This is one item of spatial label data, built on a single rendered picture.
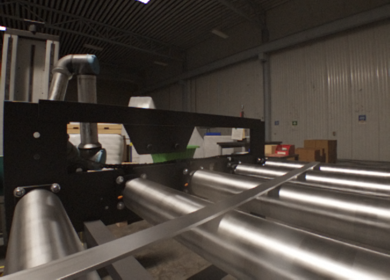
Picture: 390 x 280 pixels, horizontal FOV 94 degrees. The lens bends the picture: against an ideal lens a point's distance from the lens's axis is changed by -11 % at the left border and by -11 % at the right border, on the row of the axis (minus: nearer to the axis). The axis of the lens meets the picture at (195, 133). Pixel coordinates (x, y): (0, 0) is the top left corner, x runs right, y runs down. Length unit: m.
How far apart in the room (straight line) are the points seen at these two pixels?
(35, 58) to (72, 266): 1.65
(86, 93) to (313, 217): 1.28
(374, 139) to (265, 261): 10.38
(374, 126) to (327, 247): 10.35
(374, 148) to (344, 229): 10.09
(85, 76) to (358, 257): 1.38
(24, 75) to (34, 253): 1.55
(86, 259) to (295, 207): 0.50
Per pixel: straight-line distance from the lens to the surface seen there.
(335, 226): 0.60
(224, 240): 0.38
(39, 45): 1.85
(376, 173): 1.16
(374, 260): 0.33
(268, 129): 11.75
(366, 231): 0.59
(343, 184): 0.88
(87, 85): 1.38
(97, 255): 0.28
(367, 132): 10.67
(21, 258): 0.35
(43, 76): 1.78
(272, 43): 12.26
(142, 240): 0.31
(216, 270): 1.27
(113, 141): 4.09
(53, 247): 0.34
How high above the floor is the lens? 1.06
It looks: 1 degrees up
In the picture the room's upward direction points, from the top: straight up
